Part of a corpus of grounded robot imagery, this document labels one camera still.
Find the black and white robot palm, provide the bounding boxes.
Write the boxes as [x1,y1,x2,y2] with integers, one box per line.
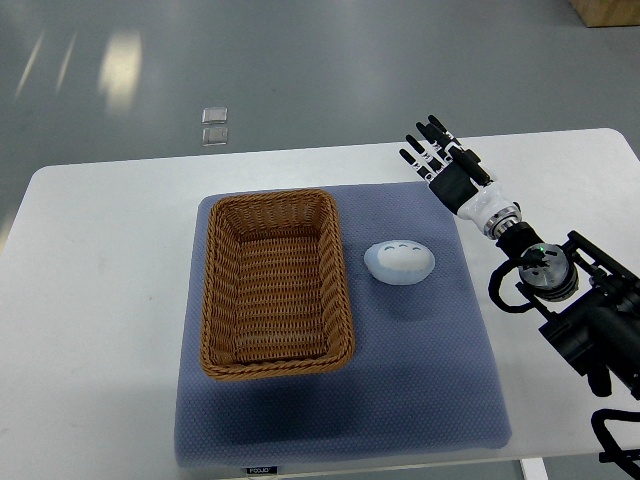
[399,114,519,233]

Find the blue and white plush toy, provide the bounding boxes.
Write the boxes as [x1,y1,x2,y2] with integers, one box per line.
[364,240,436,286]

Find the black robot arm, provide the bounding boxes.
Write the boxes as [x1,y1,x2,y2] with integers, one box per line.
[399,116,639,397]

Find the brown wicker basket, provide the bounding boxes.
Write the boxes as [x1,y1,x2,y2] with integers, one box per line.
[200,189,355,381]

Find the upper metal floor plate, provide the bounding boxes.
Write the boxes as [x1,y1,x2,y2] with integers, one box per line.
[201,107,228,125]

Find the metal floor plate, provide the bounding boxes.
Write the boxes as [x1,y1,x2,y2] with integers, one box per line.
[202,126,229,146]
[201,107,228,125]

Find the lower metal floor plate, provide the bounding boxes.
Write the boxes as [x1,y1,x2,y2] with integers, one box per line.
[202,126,229,146]

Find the blue foam mat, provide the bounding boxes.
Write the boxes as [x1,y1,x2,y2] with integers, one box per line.
[174,181,511,468]

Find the white table leg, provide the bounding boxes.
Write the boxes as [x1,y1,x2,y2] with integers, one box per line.
[520,457,549,480]

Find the black cable loop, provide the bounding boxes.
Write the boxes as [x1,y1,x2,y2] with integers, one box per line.
[590,408,640,476]

